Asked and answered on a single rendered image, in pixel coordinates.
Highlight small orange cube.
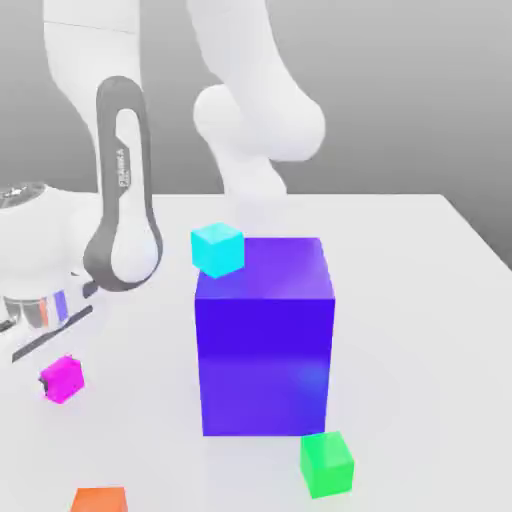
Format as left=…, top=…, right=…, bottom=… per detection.
left=70, top=486, right=129, bottom=512

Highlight small green cube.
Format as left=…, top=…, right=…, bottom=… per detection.
left=300, top=430, right=356, bottom=500

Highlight small magenta cube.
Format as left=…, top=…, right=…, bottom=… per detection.
left=38, top=354, right=86, bottom=405

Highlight small cyan cube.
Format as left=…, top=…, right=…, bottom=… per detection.
left=190, top=222, right=246, bottom=280

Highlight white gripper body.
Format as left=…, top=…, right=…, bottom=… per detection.
left=0, top=298, right=106, bottom=381

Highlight large purple box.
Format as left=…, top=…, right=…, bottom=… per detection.
left=194, top=236, right=336, bottom=438

